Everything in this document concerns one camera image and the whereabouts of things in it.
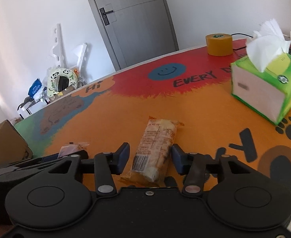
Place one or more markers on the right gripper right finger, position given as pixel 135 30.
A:
pixel 192 166

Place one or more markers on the grey door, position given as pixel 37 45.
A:
pixel 134 30

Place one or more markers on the orange bread snack packet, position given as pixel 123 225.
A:
pixel 151 160

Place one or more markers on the green tissue box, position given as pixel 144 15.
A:
pixel 262 79

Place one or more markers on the white foam packing piece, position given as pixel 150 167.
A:
pixel 59 53

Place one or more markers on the cardboard box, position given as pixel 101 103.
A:
pixel 13 147

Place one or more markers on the blue plastic bag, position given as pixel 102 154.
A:
pixel 35 87

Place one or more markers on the black metal rack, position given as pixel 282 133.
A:
pixel 31 106

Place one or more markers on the pink purple snack packet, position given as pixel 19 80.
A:
pixel 72 148

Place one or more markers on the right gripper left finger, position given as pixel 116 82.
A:
pixel 108 164

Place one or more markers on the colourful cartoon table mat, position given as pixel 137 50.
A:
pixel 190 87

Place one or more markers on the yellow tape roll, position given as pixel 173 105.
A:
pixel 219 44

